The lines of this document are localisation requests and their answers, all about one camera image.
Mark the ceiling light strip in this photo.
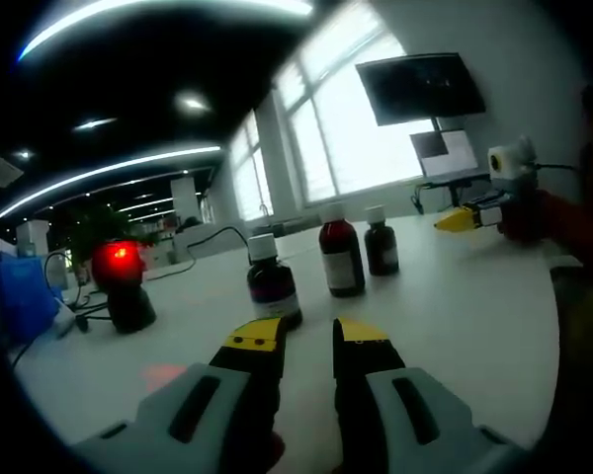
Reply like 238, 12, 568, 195
0, 145, 223, 218

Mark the steel sink with faucet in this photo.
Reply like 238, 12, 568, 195
249, 201, 322, 238

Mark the black laptop stand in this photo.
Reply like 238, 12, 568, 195
413, 173, 493, 214

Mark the black monitor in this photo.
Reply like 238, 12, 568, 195
354, 52, 488, 127

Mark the ceiling air vent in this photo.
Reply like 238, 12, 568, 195
0, 156, 25, 188

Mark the small white device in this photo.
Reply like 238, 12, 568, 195
52, 300, 76, 340

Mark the black cable with plug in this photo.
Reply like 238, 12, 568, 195
142, 225, 253, 282

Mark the open laptop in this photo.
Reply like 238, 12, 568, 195
408, 128, 480, 180

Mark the long curved ceiling light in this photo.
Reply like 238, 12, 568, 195
17, 0, 315, 63

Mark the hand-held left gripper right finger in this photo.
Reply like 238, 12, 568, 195
331, 317, 530, 474

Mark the black scanner cable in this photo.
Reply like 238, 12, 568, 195
42, 249, 115, 332

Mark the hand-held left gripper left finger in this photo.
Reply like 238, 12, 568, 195
71, 315, 289, 474

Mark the person's right hand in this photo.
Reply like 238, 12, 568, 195
496, 190, 562, 243

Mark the green potted plant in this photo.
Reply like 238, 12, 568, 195
48, 204, 149, 277

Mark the black barcode scanner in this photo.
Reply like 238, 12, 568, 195
90, 238, 158, 335

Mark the tall red medicine bottle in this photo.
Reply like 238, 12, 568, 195
318, 201, 367, 298

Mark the small dark medicine bottle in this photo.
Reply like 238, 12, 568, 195
364, 204, 400, 277
246, 233, 303, 331

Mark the white table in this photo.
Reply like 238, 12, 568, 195
12, 211, 562, 474

